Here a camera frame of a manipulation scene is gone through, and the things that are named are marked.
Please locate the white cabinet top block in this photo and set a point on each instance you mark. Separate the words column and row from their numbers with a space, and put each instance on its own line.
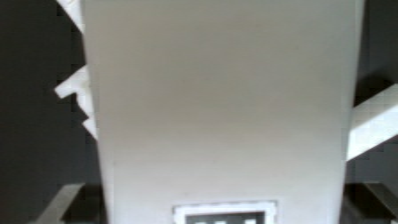
column 222, row 78

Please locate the white cabinet body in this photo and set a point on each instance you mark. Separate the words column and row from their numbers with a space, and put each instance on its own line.
column 74, row 86

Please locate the white U-shaped fence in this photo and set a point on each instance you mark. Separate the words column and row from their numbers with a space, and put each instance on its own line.
column 373, row 122

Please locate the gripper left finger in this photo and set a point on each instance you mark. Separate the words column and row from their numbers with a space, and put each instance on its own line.
column 74, row 207

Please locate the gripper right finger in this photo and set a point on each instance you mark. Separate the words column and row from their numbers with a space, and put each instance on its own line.
column 369, row 204

